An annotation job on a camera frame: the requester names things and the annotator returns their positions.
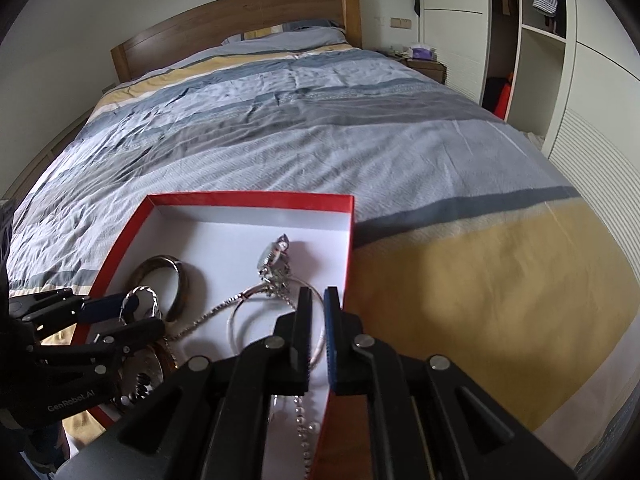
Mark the red jewelry box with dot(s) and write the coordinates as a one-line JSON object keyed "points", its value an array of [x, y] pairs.
{"points": [[225, 230]]}

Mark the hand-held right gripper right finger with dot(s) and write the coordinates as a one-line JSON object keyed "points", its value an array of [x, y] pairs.
{"points": [[330, 332]]}

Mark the plain silver bangle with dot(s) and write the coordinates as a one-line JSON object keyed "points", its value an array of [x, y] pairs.
{"points": [[235, 325]]}

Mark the purple tissue box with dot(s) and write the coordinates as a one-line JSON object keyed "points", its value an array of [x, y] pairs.
{"points": [[421, 52]]}

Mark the white wardrobe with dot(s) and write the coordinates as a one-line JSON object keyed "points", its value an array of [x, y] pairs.
{"points": [[590, 85]]}

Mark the wall switch panel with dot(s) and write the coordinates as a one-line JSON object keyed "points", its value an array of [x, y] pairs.
{"points": [[400, 23]]}

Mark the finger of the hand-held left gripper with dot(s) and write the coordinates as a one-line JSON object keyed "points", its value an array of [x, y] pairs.
{"points": [[135, 334], [102, 308]]}

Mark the brown bangle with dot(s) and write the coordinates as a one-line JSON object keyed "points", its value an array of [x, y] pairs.
{"points": [[189, 285]]}

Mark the yellow striped pillow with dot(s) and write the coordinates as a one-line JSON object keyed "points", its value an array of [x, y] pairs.
{"points": [[265, 30]]}

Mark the orange item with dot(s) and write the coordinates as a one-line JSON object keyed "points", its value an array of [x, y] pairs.
{"points": [[503, 97]]}

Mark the grey pillow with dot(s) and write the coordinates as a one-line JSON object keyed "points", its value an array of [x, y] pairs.
{"points": [[305, 37]]}

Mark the wooden headboard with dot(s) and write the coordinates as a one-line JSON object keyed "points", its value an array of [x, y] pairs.
{"points": [[225, 15]]}

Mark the silver wristwatch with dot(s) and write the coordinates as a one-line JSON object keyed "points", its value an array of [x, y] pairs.
{"points": [[272, 255]]}

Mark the twisted silver bangle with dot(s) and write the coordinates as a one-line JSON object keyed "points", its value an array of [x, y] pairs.
{"points": [[152, 297]]}

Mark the wooden bed with striped duvet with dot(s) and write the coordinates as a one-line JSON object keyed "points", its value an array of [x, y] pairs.
{"points": [[350, 125]]}

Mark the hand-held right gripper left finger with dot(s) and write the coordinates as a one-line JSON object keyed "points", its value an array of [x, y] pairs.
{"points": [[302, 325]]}

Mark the wooden nightstand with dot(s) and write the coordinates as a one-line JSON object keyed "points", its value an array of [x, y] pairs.
{"points": [[427, 69]]}

